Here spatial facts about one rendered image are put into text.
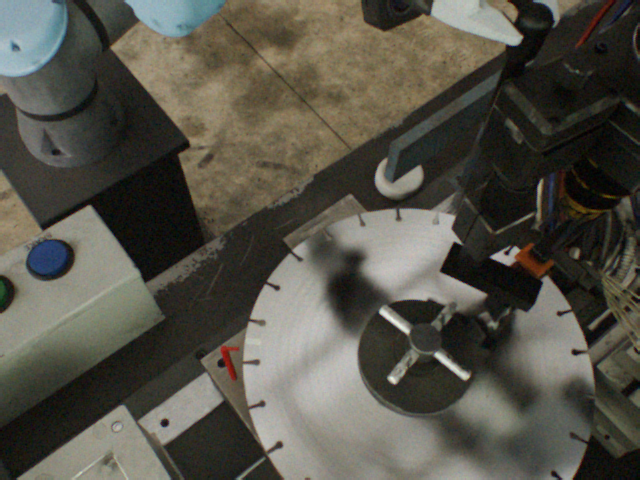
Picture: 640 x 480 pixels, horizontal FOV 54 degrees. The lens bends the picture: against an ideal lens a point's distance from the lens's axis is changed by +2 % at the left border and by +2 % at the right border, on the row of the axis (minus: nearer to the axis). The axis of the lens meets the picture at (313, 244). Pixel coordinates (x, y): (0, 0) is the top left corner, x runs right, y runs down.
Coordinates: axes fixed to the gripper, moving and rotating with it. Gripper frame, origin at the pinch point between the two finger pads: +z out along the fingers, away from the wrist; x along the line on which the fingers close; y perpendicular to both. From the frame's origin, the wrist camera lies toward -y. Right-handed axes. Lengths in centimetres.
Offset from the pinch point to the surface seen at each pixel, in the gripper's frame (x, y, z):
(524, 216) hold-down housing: 0.4, -13.2, 6.3
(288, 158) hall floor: 20, -126, -79
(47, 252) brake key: -35, -34, -22
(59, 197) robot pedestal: -34, -50, -41
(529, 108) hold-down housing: -2.5, -0.8, 4.6
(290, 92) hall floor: 32, -126, -101
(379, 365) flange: -11.4, -29.6, 7.3
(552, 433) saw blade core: -0.9, -31.0, 19.8
